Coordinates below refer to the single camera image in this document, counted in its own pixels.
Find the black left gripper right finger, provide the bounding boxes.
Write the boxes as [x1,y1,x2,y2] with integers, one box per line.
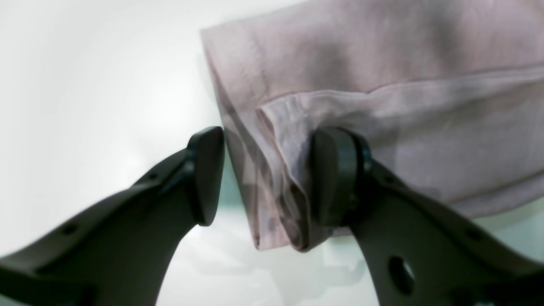
[311,127,544,306]

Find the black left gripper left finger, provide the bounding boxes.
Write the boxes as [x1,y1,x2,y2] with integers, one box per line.
[0,127,225,306]

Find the pink T-shirt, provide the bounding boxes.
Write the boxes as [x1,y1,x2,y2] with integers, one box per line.
[201,0,544,252]

